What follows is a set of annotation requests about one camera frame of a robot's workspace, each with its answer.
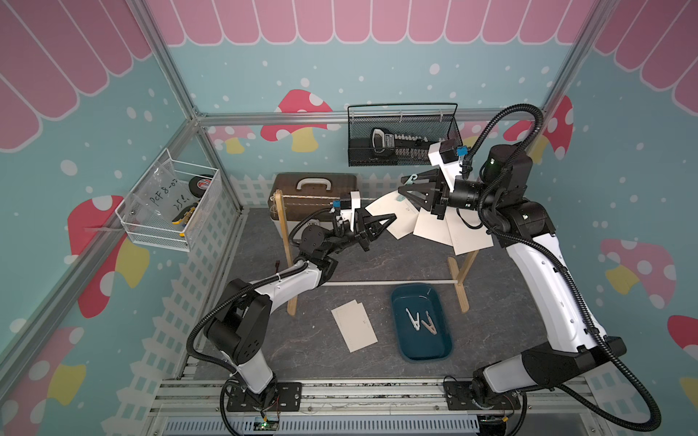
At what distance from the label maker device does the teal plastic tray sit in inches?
18.4

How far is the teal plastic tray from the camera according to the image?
810mm

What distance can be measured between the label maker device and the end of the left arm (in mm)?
328

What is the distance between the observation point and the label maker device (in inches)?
35.0
